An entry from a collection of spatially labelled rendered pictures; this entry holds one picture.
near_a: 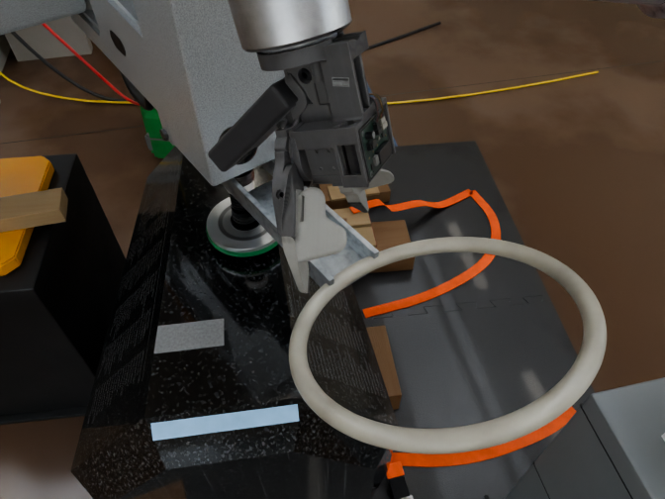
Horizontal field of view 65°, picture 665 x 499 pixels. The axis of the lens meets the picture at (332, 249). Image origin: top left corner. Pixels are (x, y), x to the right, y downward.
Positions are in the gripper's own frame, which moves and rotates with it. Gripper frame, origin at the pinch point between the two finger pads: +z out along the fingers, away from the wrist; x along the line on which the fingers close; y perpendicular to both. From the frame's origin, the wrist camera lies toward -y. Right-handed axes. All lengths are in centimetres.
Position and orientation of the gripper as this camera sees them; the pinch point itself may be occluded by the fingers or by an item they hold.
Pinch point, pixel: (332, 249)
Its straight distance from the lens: 52.9
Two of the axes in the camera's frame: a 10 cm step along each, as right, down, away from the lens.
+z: 2.3, 8.4, 4.9
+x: 4.1, -5.4, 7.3
